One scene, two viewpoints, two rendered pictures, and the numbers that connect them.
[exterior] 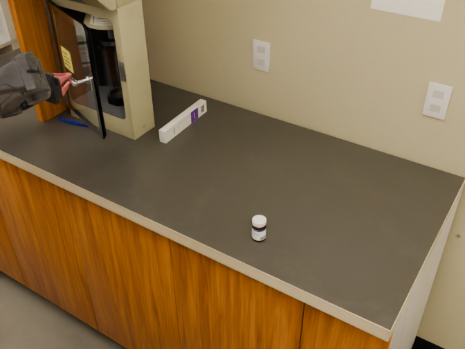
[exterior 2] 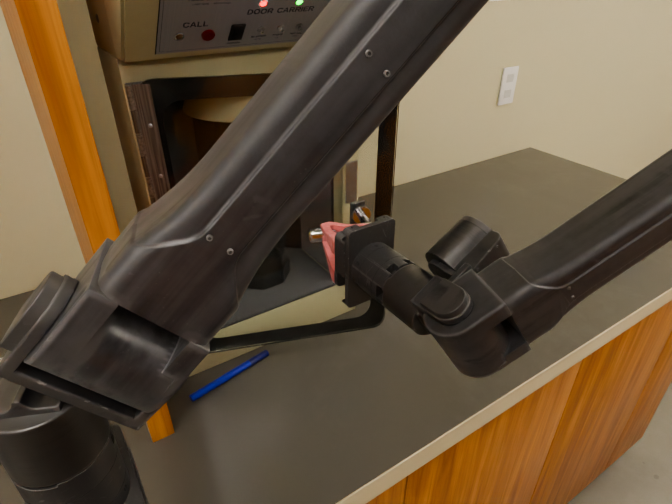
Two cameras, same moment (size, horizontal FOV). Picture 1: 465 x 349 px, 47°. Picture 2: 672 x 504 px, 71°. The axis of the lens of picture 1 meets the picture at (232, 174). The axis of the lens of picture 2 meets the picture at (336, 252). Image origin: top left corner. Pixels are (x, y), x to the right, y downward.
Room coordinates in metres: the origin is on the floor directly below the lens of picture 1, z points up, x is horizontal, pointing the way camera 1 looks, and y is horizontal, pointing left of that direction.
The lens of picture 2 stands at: (1.34, 1.01, 1.50)
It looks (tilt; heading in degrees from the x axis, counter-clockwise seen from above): 32 degrees down; 294
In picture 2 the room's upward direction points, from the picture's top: straight up
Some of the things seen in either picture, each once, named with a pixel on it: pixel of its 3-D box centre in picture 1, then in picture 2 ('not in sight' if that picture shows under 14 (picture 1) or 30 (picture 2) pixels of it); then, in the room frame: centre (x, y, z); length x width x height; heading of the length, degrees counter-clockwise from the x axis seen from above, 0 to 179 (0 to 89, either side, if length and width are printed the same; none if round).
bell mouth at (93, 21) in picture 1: (109, 12); not in sight; (1.75, 0.41, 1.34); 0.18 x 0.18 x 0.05
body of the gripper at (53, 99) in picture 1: (42, 90); (381, 271); (1.47, 0.58, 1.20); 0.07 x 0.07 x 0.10; 57
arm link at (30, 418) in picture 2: not in sight; (51, 410); (1.57, 0.90, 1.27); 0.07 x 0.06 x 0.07; 124
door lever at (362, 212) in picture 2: (75, 77); (341, 225); (1.55, 0.50, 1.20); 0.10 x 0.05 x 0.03; 37
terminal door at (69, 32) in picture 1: (75, 70); (283, 228); (1.63, 0.52, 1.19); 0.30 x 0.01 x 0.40; 37
